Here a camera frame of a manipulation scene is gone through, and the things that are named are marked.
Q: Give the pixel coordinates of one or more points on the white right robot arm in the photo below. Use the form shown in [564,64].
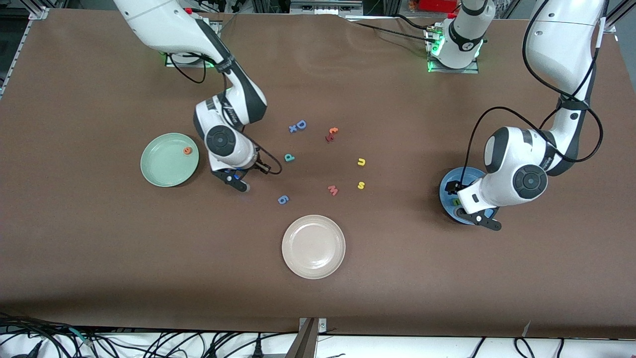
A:
[164,25]

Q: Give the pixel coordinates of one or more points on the aluminium frame corner bracket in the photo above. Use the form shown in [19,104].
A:
[607,26]
[39,13]

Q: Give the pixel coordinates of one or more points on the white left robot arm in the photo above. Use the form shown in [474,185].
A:
[556,44]

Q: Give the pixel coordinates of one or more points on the black power plug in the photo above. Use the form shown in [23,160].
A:
[257,350]

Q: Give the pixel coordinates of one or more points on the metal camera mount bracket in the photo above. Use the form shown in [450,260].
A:
[305,343]

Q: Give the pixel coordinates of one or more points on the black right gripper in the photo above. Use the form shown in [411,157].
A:
[259,162]

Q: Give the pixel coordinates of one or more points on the beige plate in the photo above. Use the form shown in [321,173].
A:
[313,247]

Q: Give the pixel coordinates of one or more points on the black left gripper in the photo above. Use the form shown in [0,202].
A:
[452,188]

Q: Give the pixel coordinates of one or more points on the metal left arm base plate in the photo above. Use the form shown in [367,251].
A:
[452,71]

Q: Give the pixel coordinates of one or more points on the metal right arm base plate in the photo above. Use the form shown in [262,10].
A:
[189,64]

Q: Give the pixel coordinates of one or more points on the blue foam letter D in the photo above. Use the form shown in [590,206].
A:
[298,123]

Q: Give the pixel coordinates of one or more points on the pink foam letter w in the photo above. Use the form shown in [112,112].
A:
[332,189]

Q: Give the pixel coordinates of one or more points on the brown table cover sheet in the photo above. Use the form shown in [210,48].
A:
[318,298]

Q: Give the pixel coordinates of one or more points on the red box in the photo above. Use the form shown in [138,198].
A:
[437,5]

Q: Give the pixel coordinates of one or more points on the pale green plate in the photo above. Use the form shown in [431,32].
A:
[166,164]

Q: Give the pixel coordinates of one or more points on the blue foam number six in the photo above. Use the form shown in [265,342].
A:
[286,198]

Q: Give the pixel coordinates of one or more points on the blue plate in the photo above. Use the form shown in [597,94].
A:
[444,199]

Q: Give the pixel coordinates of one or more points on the grey equipment box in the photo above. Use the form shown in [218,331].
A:
[323,6]

